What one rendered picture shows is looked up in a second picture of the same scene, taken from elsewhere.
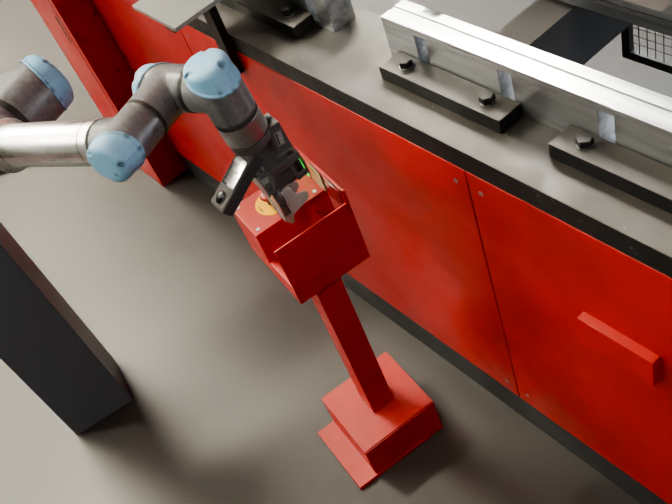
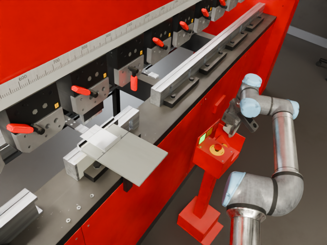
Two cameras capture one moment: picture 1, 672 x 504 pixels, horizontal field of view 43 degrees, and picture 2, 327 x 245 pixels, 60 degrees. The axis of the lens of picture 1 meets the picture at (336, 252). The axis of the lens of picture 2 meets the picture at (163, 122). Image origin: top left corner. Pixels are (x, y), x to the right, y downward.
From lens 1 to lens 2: 2.14 m
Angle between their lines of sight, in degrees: 81
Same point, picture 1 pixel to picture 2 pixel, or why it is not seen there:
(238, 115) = not seen: hidden behind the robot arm
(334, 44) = (147, 124)
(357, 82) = (172, 114)
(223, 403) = not seen: outside the picture
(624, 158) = (210, 61)
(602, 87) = (198, 54)
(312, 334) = not seen: outside the picture
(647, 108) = (206, 49)
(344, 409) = (206, 224)
